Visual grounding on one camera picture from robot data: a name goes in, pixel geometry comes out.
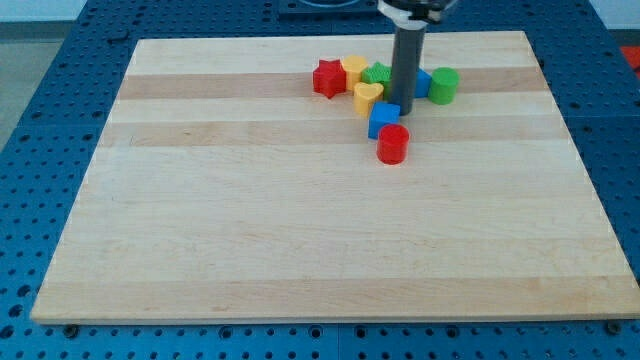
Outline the red cylinder block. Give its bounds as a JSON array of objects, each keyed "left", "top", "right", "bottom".
[{"left": 376, "top": 124, "right": 410, "bottom": 165}]

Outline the robot arm flange white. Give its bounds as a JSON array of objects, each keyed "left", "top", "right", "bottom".
[{"left": 377, "top": 0, "right": 458, "bottom": 30}]

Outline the blue cube block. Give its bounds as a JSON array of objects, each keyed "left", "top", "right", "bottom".
[{"left": 367, "top": 102, "right": 400, "bottom": 140}]

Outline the yellow heart block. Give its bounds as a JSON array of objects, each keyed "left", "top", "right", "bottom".
[{"left": 353, "top": 82, "right": 384, "bottom": 117}]

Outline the wooden board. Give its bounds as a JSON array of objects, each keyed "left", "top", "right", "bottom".
[{"left": 31, "top": 31, "right": 639, "bottom": 325}]

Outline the red star block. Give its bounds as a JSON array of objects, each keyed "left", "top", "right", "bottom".
[{"left": 312, "top": 59, "right": 346, "bottom": 99}]

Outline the yellow hexagon block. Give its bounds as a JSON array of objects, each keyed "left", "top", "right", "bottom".
[{"left": 341, "top": 55, "right": 369, "bottom": 91}]

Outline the green star block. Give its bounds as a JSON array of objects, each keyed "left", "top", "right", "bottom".
[{"left": 361, "top": 62, "right": 391, "bottom": 100}]

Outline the blue block behind rod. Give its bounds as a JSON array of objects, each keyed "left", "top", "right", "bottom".
[{"left": 414, "top": 69, "right": 432, "bottom": 98}]

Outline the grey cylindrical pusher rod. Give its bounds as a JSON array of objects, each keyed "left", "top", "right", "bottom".
[{"left": 389, "top": 27, "right": 426, "bottom": 116}]

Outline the green cylinder block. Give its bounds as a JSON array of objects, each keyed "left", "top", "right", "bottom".
[{"left": 428, "top": 67, "right": 460, "bottom": 105}]

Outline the red object at edge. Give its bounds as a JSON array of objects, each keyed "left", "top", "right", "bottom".
[{"left": 620, "top": 46, "right": 640, "bottom": 77}]

